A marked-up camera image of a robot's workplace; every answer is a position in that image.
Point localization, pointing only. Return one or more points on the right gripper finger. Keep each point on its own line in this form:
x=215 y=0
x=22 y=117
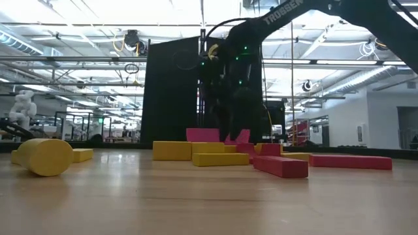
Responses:
x=223 y=117
x=238 y=114

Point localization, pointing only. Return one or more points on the red plastic bin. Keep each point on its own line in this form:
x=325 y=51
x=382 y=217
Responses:
x=202 y=134

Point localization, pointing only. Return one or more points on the red wooden block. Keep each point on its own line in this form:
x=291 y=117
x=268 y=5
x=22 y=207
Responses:
x=351 y=162
x=245 y=148
x=271 y=150
x=281 y=167

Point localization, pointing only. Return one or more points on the small yellow wooden cube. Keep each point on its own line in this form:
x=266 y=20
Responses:
x=257 y=148

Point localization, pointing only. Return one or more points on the yellow wooden cylinder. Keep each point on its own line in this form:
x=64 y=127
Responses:
x=45 y=158

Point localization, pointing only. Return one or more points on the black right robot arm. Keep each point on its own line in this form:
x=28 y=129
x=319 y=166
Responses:
x=359 y=13

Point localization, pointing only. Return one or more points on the black background robot arm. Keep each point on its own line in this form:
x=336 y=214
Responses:
x=13 y=128

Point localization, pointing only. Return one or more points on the tall black cabinet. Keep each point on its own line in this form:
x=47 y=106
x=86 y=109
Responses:
x=277 y=114

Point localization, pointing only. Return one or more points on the red rack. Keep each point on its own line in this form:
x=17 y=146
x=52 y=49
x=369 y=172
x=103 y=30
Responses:
x=300 y=129

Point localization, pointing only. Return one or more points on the black white ceiling reel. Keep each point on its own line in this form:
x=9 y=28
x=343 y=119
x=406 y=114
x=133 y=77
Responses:
x=307 y=85

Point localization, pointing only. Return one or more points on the grey horizontal pipe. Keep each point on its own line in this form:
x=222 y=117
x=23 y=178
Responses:
x=65 y=59

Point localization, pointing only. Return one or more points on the grey door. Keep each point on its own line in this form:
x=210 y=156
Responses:
x=408 y=127

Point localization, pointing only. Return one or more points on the white wall box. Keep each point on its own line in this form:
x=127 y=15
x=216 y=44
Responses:
x=362 y=134

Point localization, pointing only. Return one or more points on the silver air duct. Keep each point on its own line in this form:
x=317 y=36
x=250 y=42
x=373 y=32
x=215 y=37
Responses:
x=365 y=78
x=19 y=44

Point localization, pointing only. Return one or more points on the black metal frame cell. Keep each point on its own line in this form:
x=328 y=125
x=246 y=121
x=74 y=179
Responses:
x=81 y=113

